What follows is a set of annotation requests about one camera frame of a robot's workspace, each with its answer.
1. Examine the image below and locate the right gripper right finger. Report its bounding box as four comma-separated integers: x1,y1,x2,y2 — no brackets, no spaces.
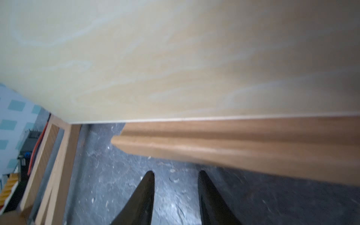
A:
198,170,241,225

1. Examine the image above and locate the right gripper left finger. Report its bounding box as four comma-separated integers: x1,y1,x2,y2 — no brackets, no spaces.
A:
112,171,155,225

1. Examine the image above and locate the wooden easel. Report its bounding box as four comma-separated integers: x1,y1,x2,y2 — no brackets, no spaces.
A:
1,115,81,225
111,116,360,186

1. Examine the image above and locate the plywood board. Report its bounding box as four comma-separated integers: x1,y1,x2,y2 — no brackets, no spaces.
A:
1,1,360,123

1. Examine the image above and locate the black tray of bits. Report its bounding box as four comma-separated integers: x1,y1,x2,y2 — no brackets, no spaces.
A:
1,157,30,214

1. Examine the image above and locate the red wire on floor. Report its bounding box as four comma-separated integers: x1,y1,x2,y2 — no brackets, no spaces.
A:
27,113,52,176

